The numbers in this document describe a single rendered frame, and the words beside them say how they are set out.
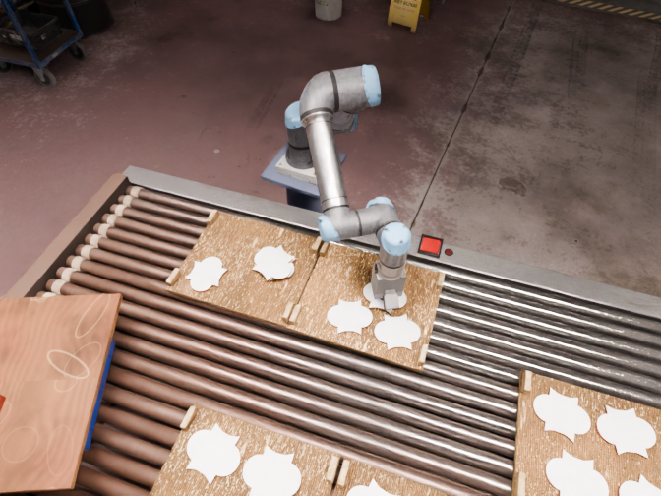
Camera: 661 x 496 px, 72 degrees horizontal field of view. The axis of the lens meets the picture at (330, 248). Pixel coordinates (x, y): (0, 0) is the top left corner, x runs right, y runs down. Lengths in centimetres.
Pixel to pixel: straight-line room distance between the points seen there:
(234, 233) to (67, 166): 220
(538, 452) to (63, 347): 126
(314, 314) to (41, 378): 73
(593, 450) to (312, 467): 71
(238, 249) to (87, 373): 58
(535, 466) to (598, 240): 208
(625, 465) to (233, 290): 116
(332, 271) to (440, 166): 195
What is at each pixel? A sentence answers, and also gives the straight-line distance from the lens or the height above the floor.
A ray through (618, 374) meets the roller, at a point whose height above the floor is 92.
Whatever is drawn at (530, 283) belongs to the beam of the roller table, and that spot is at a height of 92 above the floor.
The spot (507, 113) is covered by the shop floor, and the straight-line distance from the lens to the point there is 394.
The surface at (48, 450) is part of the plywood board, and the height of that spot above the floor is 104.
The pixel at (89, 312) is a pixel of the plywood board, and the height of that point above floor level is 104.
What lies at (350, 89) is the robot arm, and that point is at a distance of 134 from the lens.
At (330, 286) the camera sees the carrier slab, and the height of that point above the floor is 94.
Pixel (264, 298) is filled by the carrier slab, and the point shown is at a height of 94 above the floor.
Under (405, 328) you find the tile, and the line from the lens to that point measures 139.
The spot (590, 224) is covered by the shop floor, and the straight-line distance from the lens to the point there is 329.
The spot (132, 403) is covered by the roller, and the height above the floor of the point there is 92.
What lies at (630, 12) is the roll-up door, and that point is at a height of 4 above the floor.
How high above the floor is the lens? 216
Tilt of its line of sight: 53 degrees down
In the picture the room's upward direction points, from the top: 1 degrees clockwise
